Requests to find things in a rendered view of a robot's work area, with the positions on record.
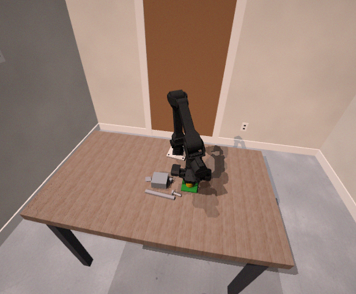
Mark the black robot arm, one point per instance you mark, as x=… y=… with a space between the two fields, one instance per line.
x=190 y=139

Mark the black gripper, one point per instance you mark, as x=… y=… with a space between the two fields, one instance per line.
x=177 y=171

